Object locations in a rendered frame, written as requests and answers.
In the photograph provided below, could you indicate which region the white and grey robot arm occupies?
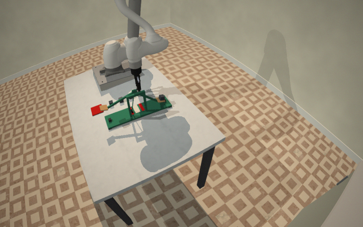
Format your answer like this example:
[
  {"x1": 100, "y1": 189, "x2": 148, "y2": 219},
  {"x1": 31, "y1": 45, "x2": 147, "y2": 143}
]
[{"x1": 99, "y1": 0, "x2": 169, "y2": 77}]

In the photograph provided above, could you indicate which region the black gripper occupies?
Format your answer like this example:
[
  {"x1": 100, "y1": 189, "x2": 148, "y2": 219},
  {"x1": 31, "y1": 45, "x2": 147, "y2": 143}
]
[{"x1": 130, "y1": 67, "x2": 142, "y2": 92}]

